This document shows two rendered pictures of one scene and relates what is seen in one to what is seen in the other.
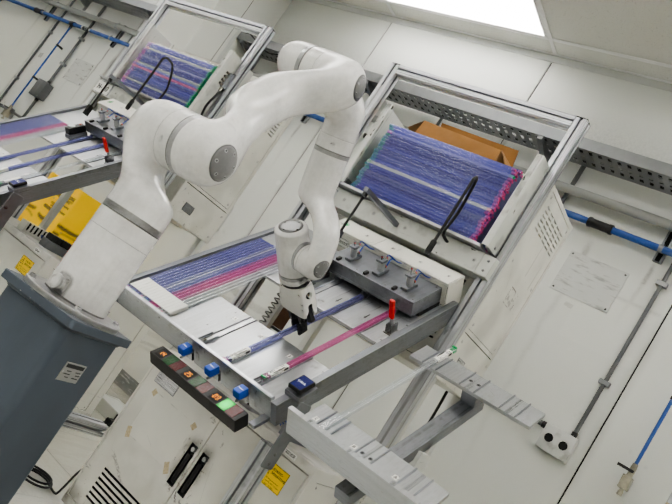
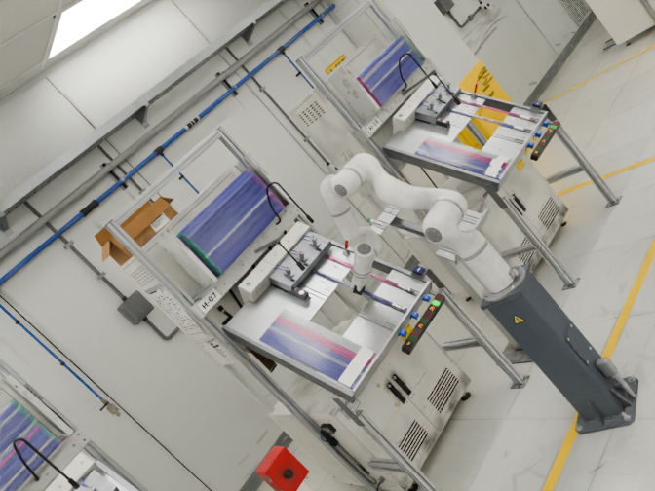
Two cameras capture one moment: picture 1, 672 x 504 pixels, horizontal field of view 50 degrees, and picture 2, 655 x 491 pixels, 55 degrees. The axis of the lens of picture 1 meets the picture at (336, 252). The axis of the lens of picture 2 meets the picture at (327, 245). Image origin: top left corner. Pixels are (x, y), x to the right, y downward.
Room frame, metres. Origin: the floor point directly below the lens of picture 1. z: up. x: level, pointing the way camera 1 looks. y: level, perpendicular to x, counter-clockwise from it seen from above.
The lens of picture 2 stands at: (0.87, 2.61, 1.75)
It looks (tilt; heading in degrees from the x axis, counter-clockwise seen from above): 12 degrees down; 292
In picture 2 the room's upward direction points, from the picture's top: 42 degrees counter-clockwise
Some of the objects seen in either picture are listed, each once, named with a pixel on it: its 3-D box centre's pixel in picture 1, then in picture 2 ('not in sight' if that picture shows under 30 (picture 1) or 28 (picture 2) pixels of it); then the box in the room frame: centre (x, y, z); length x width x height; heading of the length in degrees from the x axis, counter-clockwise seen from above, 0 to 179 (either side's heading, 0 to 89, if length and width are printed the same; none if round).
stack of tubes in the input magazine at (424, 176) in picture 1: (436, 185); (230, 222); (2.25, -0.15, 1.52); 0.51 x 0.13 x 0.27; 54
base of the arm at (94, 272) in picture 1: (101, 263); (489, 267); (1.33, 0.35, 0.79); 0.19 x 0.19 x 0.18
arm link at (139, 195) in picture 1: (156, 162); (452, 232); (1.35, 0.38, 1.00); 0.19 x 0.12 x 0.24; 60
